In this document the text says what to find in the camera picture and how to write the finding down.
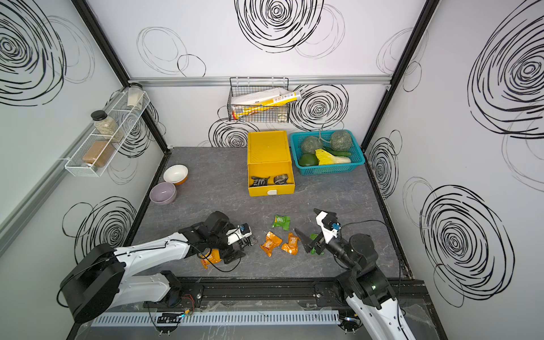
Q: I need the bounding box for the green cookie pack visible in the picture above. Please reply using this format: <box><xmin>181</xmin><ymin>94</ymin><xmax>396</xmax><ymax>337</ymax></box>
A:
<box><xmin>272</xmin><ymin>215</ymin><xmax>291</xmax><ymax>231</ymax></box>
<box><xmin>310</xmin><ymin>232</ymin><xmax>326</xmax><ymax>255</ymax></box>

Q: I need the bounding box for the netted melon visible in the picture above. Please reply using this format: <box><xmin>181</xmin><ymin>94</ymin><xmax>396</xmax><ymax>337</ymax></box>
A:
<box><xmin>330</xmin><ymin>130</ymin><xmax>353</xmax><ymax>152</ymax></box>
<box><xmin>300</xmin><ymin>136</ymin><xmax>323</xmax><ymax>154</ymax></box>

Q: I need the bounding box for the yellow plastic drawer cabinet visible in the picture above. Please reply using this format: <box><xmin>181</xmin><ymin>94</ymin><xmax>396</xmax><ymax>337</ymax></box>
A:
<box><xmin>246</xmin><ymin>130</ymin><xmax>296</xmax><ymax>197</ymax></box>

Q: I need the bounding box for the spice jar black lid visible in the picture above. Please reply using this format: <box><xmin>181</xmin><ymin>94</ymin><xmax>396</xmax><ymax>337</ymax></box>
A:
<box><xmin>91</xmin><ymin>110</ymin><xmax>124</xmax><ymax>143</ymax></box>

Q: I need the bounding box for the orange cookie pack right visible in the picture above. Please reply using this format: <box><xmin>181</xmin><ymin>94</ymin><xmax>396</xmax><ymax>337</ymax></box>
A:
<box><xmin>281</xmin><ymin>233</ymin><xmax>300</xmax><ymax>256</ymax></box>

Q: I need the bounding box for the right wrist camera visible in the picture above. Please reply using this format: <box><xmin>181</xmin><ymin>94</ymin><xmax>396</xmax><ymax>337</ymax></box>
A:
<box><xmin>315</xmin><ymin>209</ymin><xmax>341</xmax><ymax>245</ymax></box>

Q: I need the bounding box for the teal plastic basket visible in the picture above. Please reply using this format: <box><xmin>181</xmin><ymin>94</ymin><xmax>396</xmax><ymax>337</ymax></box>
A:
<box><xmin>290</xmin><ymin>130</ymin><xmax>366</xmax><ymax>175</ymax></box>

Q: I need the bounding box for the yellow white box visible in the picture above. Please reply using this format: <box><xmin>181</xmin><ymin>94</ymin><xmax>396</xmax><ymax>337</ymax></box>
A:
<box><xmin>230</xmin><ymin>87</ymin><xmax>302</xmax><ymax>120</ymax></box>

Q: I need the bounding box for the purple bowl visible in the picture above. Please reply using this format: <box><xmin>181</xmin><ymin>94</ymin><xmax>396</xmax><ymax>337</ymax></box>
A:
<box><xmin>149</xmin><ymin>182</ymin><xmax>177</xmax><ymax>205</ymax></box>

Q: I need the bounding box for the orange cookie pack middle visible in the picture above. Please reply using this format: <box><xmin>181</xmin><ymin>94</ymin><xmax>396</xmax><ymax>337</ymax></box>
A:
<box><xmin>260</xmin><ymin>232</ymin><xmax>283</xmax><ymax>257</ymax></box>

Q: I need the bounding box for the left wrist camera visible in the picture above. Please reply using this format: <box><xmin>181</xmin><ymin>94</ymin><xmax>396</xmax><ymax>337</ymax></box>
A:
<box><xmin>227</xmin><ymin>223</ymin><xmax>252</xmax><ymax>245</ymax></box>

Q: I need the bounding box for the green cookie pack top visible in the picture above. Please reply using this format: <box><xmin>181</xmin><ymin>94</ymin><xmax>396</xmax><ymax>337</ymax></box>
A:
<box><xmin>272</xmin><ymin>215</ymin><xmax>291</xmax><ymax>231</ymax></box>

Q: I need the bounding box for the orange cookie pack left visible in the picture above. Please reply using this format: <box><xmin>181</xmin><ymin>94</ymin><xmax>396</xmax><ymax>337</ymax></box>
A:
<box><xmin>199</xmin><ymin>249</ymin><xmax>222</xmax><ymax>269</ymax></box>

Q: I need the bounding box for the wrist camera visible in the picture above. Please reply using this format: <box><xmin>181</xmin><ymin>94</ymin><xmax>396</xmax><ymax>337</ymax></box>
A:
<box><xmin>315</xmin><ymin>209</ymin><xmax>341</xmax><ymax>245</ymax></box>
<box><xmin>227</xmin><ymin>223</ymin><xmax>252</xmax><ymax>245</ymax></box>

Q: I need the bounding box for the left netted melon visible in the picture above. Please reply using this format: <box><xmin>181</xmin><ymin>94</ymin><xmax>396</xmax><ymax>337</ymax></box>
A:
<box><xmin>300</xmin><ymin>136</ymin><xmax>323</xmax><ymax>154</ymax></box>

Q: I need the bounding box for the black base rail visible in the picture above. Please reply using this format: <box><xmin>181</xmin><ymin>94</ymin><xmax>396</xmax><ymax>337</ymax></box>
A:
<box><xmin>144</xmin><ymin>275</ymin><xmax>426</xmax><ymax>311</ymax></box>

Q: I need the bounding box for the green avocado toy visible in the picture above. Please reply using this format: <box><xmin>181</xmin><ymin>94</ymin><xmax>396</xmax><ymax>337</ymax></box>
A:
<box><xmin>298</xmin><ymin>153</ymin><xmax>319</xmax><ymax>167</ymax></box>

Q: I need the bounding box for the clear jar white lid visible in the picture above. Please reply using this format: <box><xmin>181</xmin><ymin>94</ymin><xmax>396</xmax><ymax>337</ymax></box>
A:
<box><xmin>127</xmin><ymin>83</ymin><xmax>144</xmax><ymax>110</ymax></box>

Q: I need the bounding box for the right netted melon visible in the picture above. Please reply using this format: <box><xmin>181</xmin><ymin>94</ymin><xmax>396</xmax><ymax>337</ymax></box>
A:
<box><xmin>330</xmin><ymin>130</ymin><xmax>353</xmax><ymax>152</ymax></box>

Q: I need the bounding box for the green cucumber toy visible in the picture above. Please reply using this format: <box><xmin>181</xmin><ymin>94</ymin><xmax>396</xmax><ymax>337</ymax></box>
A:
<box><xmin>323</xmin><ymin>147</ymin><xmax>351</xmax><ymax>157</ymax></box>

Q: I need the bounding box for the brown block container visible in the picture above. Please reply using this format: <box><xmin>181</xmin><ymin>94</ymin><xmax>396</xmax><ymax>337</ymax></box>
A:
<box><xmin>82</xmin><ymin>141</ymin><xmax>116</xmax><ymax>168</ymax></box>

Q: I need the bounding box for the black wire wall basket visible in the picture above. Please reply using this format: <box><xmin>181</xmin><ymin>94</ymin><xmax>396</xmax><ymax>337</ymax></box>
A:
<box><xmin>227</xmin><ymin>76</ymin><xmax>290</xmax><ymax>123</ymax></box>

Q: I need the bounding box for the green cookie pack right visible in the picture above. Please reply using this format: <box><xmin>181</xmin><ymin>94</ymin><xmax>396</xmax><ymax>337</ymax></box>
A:
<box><xmin>310</xmin><ymin>232</ymin><xmax>326</xmax><ymax>255</ymax></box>

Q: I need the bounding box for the white wire wall shelf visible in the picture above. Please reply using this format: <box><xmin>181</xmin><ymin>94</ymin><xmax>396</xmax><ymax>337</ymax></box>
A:
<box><xmin>65</xmin><ymin>86</ymin><xmax>152</xmax><ymax>178</ymax></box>

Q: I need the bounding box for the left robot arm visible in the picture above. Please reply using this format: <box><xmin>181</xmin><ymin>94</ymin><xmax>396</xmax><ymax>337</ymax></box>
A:
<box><xmin>59</xmin><ymin>211</ymin><xmax>252</xmax><ymax>324</ymax></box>

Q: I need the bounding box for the white orange bowl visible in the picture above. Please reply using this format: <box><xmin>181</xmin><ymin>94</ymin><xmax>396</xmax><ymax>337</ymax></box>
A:
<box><xmin>163</xmin><ymin>164</ymin><xmax>189</xmax><ymax>186</ymax></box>

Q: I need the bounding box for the orange cookie pack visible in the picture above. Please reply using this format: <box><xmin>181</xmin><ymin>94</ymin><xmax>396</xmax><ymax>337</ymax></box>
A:
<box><xmin>281</xmin><ymin>233</ymin><xmax>300</xmax><ymax>256</ymax></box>
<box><xmin>199</xmin><ymin>249</ymin><xmax>222</xmax><ymax>269</ymax></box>
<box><xmin>260</xmin><ymin>232</ymin><xmax>283</xmax><ymax>257</ymax></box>

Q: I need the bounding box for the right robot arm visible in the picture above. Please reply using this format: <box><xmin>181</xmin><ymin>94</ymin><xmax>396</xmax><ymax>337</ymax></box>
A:
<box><xmin>296</xmin><ymin>208</ymin><xmax>415</xmax><ymax>339</ymax></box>

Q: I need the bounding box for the white slotted cable duct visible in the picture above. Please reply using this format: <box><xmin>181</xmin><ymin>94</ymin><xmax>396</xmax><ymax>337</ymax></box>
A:
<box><xmin>91</xmin><ymin>310</ymin><xmax>340</xmax><ymax>327</ymax></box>

